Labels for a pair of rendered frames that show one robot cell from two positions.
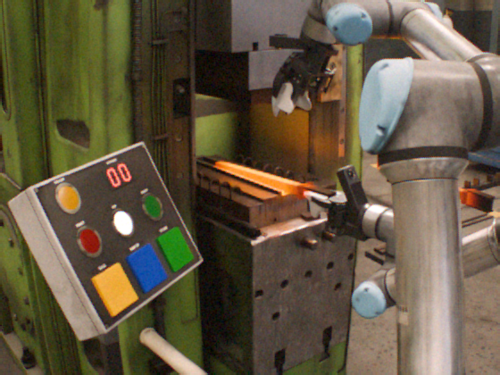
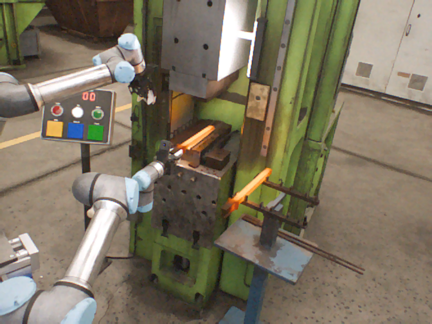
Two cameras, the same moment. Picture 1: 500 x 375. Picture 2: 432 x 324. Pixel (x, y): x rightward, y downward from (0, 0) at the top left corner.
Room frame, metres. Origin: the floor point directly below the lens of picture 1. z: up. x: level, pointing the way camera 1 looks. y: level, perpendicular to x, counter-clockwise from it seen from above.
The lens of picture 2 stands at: (0.71, -1.75, 1.91)
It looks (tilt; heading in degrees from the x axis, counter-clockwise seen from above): 27 degrees down; 61
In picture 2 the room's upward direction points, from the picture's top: 7 degrees clockwise
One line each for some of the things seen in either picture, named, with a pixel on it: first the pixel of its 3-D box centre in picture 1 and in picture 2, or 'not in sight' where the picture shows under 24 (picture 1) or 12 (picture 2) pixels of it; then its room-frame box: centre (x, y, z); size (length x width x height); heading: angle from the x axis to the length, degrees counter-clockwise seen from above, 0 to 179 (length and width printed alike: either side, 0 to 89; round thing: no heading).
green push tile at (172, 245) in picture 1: (173, 249); (96, 132); (1.09, 0.16, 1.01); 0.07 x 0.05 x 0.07; 154
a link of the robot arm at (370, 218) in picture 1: (378, 221); (155, 171); (1.25, -0.28, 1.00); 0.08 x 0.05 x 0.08; 129
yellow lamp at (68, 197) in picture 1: (68, 197); not in sight; (0.95, 0.33, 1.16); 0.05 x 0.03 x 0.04; 129
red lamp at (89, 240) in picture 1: (89, 241); (56, 110); (0.93, 0.29, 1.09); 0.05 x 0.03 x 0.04; 129
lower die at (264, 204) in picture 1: (229, 187); (200, 137); (1.64, 0.07, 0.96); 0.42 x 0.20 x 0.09; 39
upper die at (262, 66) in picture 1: (229, 61); (206, 74); (1.64, 0.07, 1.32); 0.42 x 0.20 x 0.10; 39
